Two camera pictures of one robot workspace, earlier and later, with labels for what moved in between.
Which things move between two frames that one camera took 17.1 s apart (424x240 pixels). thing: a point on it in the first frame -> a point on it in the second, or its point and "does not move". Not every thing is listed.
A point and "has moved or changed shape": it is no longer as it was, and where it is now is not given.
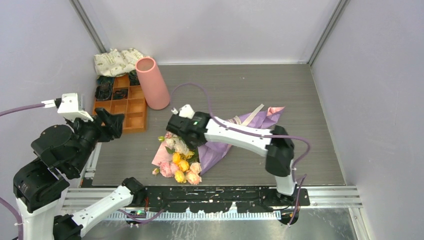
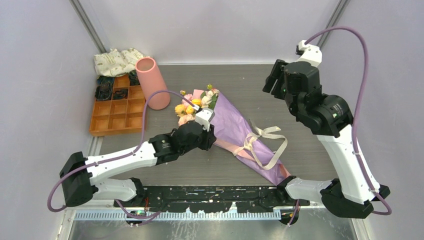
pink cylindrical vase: [155, 92] does not move
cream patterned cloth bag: [114, 63] does not move
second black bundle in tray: [120, 94] does not move
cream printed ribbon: [236, 119] has moved or changed shape
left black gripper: [113, 128] -> [210, 138]
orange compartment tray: [134, 108] does not move
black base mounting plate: [215, 199] does not move
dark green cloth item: [105, 80] does not move
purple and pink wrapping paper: [211, 150] -> [236, 134]
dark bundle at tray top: [133, 78] does not move
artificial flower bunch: [184, 165] -> [186, 111]
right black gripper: [193, 146] -> [277, 72]
